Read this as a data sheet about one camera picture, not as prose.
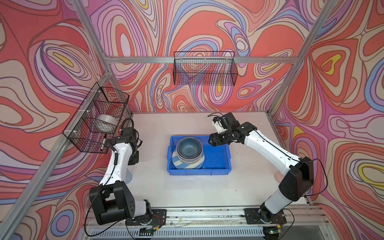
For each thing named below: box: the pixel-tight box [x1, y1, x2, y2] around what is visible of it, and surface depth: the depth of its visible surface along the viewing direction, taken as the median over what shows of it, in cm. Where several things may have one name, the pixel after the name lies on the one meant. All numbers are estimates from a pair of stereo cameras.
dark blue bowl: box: [176, 137, 204, 164], surface depth 88 cm
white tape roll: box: [92, 114, 119, 134], surface depth 73 cm
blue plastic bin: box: [167, 135, 232, 176], surface depth 88 cm
